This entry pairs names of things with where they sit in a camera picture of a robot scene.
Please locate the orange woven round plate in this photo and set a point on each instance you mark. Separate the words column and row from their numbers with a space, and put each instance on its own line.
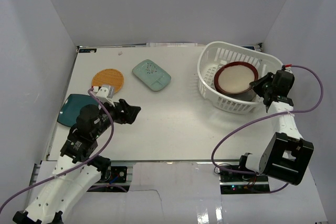
column 112, row 77

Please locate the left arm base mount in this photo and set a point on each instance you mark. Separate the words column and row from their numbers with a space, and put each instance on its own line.
column 114, row 180

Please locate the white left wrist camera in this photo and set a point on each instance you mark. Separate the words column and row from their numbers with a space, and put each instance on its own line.
column 104, row 93

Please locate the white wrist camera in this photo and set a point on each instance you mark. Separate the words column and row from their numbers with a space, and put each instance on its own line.
column 104, row 93
column 287, row 68

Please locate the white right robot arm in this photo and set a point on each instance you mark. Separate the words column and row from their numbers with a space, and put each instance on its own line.
column 287, row 155

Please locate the red rimmed beige bowl plate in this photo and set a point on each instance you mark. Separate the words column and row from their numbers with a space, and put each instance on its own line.
column 234, row 77

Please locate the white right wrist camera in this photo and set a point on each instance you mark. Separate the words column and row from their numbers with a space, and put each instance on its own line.
column 287, row 68

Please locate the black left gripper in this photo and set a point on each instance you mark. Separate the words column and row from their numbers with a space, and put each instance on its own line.
column 125, row 112

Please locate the grey reindeer plate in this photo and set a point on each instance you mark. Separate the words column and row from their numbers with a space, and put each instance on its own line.
column 248, row 95

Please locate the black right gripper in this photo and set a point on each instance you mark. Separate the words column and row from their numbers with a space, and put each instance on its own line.
column 256, row 85

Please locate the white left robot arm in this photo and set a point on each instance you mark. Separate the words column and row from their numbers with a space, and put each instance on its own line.
column 78, row 166

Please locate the light teal rectangular plate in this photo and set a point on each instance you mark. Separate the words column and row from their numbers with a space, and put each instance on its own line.
column 152, row 75

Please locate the white plastic basket bin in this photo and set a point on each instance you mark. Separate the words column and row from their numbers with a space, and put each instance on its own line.
column 217, row 54

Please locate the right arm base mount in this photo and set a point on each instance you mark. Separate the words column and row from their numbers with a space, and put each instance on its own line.
column 239, row 184

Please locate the dark teal square plate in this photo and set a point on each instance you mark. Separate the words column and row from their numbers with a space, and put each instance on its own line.
column 71, row 108

